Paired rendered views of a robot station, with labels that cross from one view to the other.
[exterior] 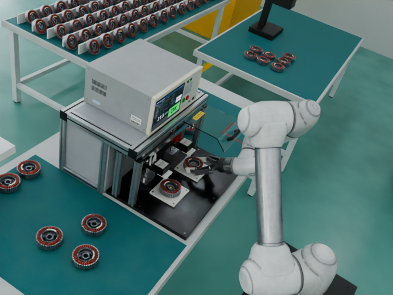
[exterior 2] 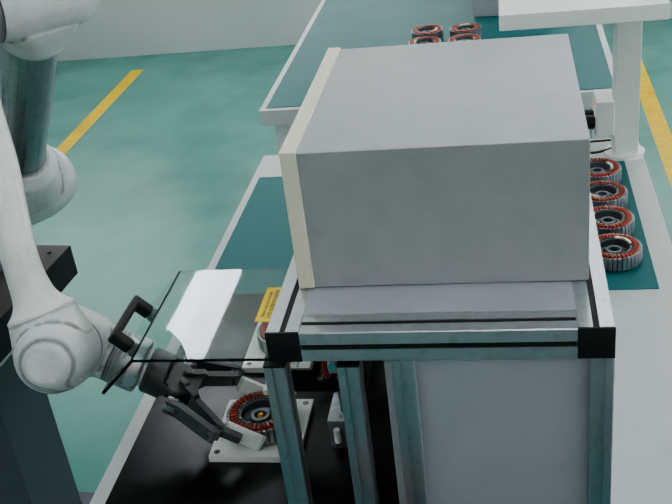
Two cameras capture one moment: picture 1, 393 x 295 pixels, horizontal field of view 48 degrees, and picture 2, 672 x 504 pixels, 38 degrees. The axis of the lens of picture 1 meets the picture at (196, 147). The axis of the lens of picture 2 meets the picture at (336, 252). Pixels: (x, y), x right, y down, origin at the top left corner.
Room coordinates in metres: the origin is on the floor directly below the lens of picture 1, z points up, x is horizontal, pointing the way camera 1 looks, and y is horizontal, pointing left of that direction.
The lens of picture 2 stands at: (3.18, -0.05, 1.80)
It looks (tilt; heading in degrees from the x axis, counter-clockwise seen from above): 29 degrees down; 171
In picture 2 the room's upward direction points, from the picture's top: 7 degrees counter-clockwise
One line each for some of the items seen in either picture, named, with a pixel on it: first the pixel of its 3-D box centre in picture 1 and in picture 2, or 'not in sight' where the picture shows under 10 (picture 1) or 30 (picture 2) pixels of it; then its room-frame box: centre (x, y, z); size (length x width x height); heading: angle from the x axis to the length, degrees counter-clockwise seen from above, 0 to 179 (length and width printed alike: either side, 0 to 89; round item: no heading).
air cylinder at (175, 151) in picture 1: (171, 153); (347, 419); (1.92, 0.13, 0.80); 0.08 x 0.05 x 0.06; 160
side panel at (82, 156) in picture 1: (83, 155); not in sight; (1.59, 0.52, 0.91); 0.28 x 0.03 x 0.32; 70
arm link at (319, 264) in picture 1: (313, 268); not in sight; (1.20, -0.58, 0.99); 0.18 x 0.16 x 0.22; 116
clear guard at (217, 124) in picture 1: (209, 124); (229, 327); (1.95, -0.03, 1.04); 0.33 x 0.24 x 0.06; 70
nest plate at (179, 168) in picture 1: (192, 168); (263, 429); (1.87, -0.01, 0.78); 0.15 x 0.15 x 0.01; 70
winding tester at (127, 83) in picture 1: (144, 83); (443, 150); (1.88, 0.33, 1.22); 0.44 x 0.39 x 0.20; 160
